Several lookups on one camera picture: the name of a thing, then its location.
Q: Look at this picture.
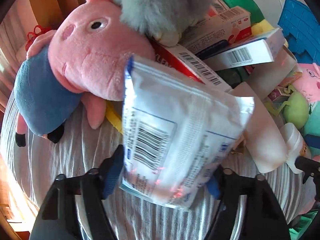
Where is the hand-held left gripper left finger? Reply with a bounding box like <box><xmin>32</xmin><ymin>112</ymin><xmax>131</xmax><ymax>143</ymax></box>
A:
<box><xmin>29</xmin><ymin>144</ymin><xmax>125</xmax><ymax>240</ymax></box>

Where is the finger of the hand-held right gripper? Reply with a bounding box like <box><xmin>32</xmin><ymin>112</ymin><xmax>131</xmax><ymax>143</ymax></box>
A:
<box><xmin>294</xmin><ymin>156</ymin><xmax>320</xmax><ymax>184</ymax></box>

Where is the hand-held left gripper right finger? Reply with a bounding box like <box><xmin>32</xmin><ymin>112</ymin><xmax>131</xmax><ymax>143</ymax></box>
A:
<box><xmin>205</xmin><ymin>167</ymin><xmax>290</xmax><ymax>240</ymax></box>

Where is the white foil pouch with barcode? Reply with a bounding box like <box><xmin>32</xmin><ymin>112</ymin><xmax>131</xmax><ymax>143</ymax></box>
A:
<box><xmin>120</xmin><ymin>54</ymin><xmax>255</xmax><ymax>212</ymax></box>

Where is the pig plush teal body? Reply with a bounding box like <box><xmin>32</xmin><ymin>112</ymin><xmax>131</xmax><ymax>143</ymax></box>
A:
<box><xmin>297</xmin><ymin>62</ymin><xmax>320</xmax><ymax>155</ymax></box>

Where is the pig plush blue body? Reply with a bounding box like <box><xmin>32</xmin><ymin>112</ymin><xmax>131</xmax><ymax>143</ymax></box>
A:
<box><xmin>14</xmin><ymin>0</ymin><xmax>157</xmax><ymax>147</ymax></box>

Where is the blue plastic storage crate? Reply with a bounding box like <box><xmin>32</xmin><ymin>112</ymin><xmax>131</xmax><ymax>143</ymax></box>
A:
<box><xmin>277</xmin><ymin>0</ymin><xmax>320</xmax><ymax>64</ymax></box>

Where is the white tube orange print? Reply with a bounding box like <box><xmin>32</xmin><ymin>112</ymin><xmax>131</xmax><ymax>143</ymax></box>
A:
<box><xmin>279</xmin><ymin>122</ymin><xmax>312</xmax><ymax>175</ymax></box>

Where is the large white plastic tube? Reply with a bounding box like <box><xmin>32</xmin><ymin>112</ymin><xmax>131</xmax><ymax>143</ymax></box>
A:
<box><xmin>229</xmin><ymin>81</ymin><xmax>288</xmax><ymax>173</ymax></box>

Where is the green yellow medicine box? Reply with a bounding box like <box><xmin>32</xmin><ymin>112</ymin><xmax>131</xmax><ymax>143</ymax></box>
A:
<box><xmin>105</xmin><ymin>101</ymin><xmax>125</xmax><ymax>135</ymax></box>

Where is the green cloth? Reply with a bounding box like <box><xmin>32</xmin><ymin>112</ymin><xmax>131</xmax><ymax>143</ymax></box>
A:
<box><xmin>287</xmin><ymin>209</ymin><xmax>320</xmax><ymax>240</ymax></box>

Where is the light green round plush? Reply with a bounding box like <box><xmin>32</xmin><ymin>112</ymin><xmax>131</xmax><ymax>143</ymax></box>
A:
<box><xmin>282</xmin><ymin>91</ymin><xmax>310</xmax><ymax>126</ymax></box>

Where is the pile of medicine boxes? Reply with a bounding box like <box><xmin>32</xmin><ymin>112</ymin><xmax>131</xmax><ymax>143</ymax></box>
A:
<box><xmin>150</xmin><ymin>0</ymin><xmax>303</xmax><ymax>93</ymax></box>

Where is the pink curtain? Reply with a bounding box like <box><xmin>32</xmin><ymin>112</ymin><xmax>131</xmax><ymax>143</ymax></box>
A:
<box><xmin>0</xmin><ymin>10</ymin><xmax>34</xmax><ymax>110</ymax></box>

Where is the red bag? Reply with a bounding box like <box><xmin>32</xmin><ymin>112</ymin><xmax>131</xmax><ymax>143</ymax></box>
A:
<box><xmin>25</xmin><ymin>24</ymin><xmax>50</xmax><ymax>44</ymax></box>

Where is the grey fluffy plush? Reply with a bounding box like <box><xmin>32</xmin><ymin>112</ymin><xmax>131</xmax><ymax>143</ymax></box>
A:
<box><xmin>109</xmin><ymin>0</ymin><xmax>216</xmax><ymax>47</ymax></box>

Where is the wooden wall column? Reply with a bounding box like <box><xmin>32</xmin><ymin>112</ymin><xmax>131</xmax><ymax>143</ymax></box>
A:
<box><xmin>25</xmin><ymin>0</ymin><xmax>100</xmax><ymax>29</ymax></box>

